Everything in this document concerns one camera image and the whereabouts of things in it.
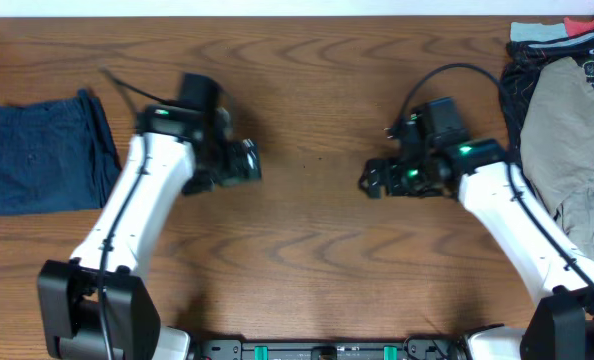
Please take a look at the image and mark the dark blue denim shorts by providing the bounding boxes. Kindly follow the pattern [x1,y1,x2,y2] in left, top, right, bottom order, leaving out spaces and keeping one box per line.
[0,89,121,216]

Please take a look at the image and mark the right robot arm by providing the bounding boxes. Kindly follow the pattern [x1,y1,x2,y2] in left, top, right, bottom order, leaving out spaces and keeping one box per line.
[358,139,594,359]

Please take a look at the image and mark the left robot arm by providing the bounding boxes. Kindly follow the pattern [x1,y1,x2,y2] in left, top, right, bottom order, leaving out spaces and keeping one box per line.
[37,105,261,359]

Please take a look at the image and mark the light blue cloth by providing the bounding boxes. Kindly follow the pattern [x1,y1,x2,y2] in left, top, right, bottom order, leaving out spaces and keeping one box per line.
[510,22,567,42]

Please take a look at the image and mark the black patterned garment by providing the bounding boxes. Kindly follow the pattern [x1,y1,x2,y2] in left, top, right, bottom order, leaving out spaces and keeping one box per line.
[500,31,594,170]

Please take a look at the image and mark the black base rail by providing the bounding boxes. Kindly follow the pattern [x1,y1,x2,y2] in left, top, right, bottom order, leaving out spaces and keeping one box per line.
[185,334,473,360]

